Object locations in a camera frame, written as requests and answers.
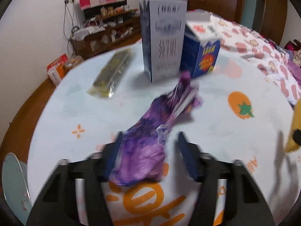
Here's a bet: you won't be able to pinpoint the brown wooden wardrobe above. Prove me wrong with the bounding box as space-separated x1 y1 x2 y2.
188 0 288 44

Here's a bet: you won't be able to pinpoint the purple bed sheet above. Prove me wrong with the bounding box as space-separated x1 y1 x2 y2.
286 50 301 86

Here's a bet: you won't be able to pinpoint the light blue trash bin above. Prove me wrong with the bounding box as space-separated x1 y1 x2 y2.
2 153 32 225

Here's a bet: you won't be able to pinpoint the wooden tv cabinet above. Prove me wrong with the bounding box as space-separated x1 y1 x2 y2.
70 9 141 59

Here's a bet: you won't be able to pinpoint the dark green gold wrapper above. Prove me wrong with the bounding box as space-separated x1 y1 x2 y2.
87 48 135 98

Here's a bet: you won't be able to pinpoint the white wall socket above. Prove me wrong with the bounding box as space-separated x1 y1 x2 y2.
64 0 75 5

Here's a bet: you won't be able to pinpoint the blue orange juice carton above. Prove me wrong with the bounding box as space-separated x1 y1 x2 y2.
180 11 221 79

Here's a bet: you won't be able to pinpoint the hanging charger cables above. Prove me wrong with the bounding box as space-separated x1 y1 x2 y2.
63 2 82 57

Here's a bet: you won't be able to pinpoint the fruit print tablecloth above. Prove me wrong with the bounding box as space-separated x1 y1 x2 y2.
27 43 300 225

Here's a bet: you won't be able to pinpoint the tall white milk carton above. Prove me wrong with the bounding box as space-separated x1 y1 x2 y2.
139 0 187 83

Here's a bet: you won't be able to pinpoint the purple snack wrapper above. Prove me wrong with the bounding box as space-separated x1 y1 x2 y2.
109 71 201 186

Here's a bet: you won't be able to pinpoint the white box on cabinet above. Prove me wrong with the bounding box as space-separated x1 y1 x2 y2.
71 27 106 40

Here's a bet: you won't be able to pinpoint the orange white paper bag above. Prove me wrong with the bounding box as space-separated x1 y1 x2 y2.
46 54 68 87

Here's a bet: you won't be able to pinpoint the yellow bucket in plastic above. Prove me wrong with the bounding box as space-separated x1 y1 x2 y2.
63 55 84 73

